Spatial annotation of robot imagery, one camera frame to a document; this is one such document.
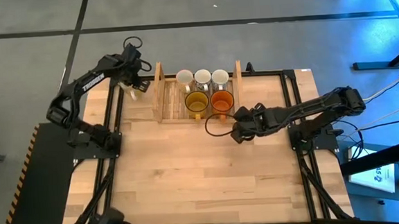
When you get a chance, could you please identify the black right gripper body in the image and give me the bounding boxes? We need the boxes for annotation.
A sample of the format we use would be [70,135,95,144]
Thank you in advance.
[251,107,278,132]

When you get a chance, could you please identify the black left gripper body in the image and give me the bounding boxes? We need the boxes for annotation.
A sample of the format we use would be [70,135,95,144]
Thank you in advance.
[119,42,145,84]

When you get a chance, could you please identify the orange mug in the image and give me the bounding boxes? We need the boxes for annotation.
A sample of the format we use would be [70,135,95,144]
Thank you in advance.
[209,88,236,121]

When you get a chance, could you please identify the white geometric pattern mug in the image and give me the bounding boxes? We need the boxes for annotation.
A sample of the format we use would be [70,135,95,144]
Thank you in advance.
[210,68,231,92]

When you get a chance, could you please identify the amber yellow mug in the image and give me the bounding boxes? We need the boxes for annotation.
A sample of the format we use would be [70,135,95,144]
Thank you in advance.
[183,89,211,121]

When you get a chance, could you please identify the wooden slatted mug rack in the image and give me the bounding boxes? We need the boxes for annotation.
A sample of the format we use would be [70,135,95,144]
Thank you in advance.
[149,56,246,127]

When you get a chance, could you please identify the black metal stand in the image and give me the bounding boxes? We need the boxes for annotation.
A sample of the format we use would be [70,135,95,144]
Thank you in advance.
[333,63,399,224]

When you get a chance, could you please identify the white printed sign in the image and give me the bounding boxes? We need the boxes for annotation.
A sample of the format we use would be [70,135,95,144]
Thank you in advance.
[346,144,398,197]

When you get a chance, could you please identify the black platform with hazard stripes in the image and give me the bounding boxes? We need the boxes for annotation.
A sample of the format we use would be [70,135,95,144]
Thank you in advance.
[0,121,81,224]

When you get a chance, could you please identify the black left wrist camera cable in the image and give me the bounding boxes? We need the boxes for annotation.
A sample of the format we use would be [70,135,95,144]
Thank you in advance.
[122,35,153,74]

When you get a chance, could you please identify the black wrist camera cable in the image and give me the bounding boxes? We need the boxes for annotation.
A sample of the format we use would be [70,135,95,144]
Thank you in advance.
[122,35,153,74]
[203,111,239,138]

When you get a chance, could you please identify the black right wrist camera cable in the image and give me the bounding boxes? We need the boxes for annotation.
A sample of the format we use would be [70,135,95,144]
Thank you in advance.
[203,111,239,138]

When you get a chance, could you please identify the black aluminium table frame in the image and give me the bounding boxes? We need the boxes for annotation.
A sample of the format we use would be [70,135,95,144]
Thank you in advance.
[53,56,356,224]

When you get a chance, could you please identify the black desk leg frame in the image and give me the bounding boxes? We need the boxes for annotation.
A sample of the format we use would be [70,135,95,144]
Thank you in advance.
[317,0,399,74]

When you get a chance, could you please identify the short white cable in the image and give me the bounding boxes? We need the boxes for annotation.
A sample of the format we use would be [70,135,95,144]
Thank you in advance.
[361,78,399,103]

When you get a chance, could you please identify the long white cable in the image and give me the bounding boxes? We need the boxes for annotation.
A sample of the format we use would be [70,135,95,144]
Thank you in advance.
[356,98,399,130]

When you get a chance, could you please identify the black power cable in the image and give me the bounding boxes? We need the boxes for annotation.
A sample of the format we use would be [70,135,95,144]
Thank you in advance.
[335,115,399,162]

